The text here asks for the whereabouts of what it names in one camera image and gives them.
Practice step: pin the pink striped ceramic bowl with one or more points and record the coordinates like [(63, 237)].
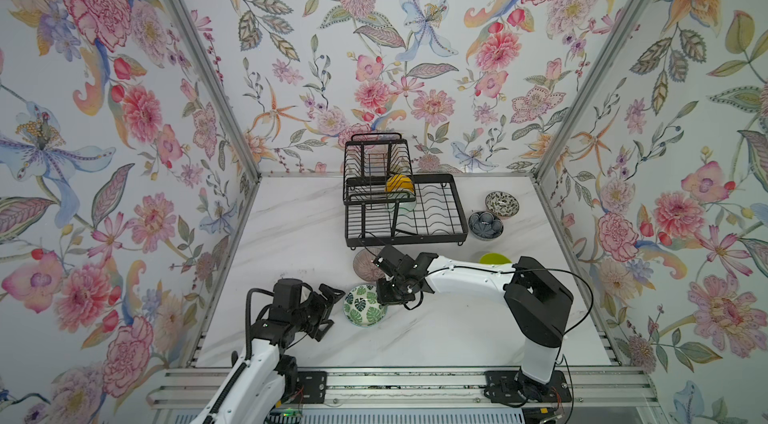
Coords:
[(365, 267)]

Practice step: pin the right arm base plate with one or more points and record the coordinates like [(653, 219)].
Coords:
[(513, 388)]

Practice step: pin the yellow plastic bowl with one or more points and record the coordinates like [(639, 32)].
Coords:
[(400, 184)]

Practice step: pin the lime green plastic bowl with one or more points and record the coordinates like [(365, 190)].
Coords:
[(494, 259)]

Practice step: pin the green leaf pattern bowl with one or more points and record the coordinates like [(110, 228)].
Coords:
[(362, 307)]

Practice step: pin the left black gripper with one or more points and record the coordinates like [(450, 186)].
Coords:
[(322, 311)]

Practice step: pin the pale mint green bowl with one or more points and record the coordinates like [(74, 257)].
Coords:
[(403, 204)]

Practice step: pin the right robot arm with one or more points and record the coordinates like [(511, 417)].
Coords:
[(539, 303)]

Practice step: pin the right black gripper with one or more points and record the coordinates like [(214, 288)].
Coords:
[(382, 296)]

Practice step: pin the black wire dish rack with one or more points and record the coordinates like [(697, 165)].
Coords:
[(386, 203)]

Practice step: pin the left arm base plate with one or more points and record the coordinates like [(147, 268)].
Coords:
[(303, 388)]

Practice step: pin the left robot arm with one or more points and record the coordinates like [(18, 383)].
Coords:
[(263, 374)]

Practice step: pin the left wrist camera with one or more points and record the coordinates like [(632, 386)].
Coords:
[(287, 294)]

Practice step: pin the dark blue patterned bowl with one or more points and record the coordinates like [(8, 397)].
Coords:
[(485, 225)]

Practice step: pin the aluminium mounting rail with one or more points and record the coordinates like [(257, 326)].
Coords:
[(347, 388)]

